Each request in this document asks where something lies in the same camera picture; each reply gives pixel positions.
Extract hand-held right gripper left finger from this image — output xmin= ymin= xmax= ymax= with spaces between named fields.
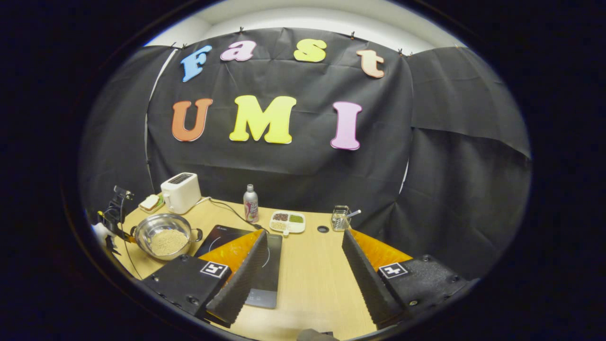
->
xmin=142 ymin=230 xmax=268 ymax=328

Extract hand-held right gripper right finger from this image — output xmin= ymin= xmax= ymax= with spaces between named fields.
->
xmin=342 ymin=229 xmax=474 ymax=330

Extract black induction cooktop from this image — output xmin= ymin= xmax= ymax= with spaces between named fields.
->
xmin=194 ymin=224 xmax=283 ymax=309

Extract steel pot with soybeans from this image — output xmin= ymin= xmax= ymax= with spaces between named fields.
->
xmin=130 ymin=213 xmax=203 ymax=261

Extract bread slice on green plate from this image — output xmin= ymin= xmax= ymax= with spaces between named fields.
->
xmin=139 ymin=194 xmax=165 ymax=214

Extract white toaster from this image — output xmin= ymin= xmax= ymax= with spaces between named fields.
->
xmin=160 ymin=172 xmax=202 ymax=215

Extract white divided bean dish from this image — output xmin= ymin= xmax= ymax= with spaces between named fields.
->
xmin=269 ymin=211 xmax=306 ymax=236

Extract silver drink bottle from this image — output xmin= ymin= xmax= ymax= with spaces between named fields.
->
xmin=243 ymin=184 xmax=259 ymax=224

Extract wire utensil holder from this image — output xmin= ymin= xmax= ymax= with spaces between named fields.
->
xmin=331 ymin=205 xmax=352 ymax=231

